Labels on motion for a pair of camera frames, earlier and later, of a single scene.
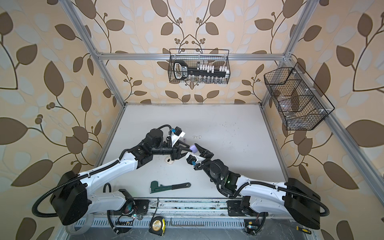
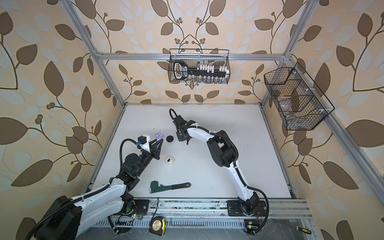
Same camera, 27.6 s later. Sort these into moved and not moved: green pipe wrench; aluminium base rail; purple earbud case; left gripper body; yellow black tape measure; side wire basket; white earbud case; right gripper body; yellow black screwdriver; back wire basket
Moved: right gripper body; purple earbud case; left gripper body
Not moved: yellow black screwdriver; back wire basket; aluminium base rail; side wire basket; yellow black tape measure; white earbud case; green pipe wrench
